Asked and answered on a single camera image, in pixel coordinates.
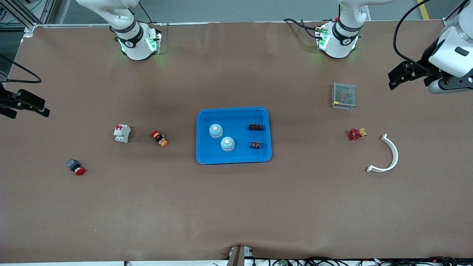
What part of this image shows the red emergency stop button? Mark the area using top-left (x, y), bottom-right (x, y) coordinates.
top-left (66, 159), bottom-right (86, 176)

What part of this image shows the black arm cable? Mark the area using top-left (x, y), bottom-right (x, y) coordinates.
top-left (0, 55), bottom-right (42, 84)
top-left (393, 0), bottom-right (473, 72)

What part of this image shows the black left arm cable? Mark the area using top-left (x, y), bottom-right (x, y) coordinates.
top-left (393, 0), bottom-right (473, 72)

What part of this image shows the metal mesh power supply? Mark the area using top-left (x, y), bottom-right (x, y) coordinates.
top-left (331, 82), bottom-right (356, 111)

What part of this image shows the black base cable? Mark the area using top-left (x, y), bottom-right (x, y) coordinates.
top-left (283, 18), bottom-right (326, 40)

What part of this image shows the aluminium frame profile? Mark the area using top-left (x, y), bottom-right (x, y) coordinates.
top-left (0, 0), bottom-right (56, 37)

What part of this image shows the white curved plastic bracket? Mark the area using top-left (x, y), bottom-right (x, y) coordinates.
top-left (366, 134), bottom-right (399, 173)

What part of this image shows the metal table clamp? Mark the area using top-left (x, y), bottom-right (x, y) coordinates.
top-left (227, 245), bottom-right (254, 266)

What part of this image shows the blue plastic tray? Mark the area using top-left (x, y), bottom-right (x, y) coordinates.
top-left (196, 107), bottom-right (273, 165)

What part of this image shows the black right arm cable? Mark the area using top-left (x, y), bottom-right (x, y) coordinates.
top-left (0, 55), bottom-right (42, 84)

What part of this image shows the white red circuit breaker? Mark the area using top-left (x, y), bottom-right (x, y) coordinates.
top-left (113, 125), bottom-right (131, 143)

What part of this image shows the red orange push button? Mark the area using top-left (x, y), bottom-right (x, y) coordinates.
top-left (151, 130), bottom-right (168, 147)

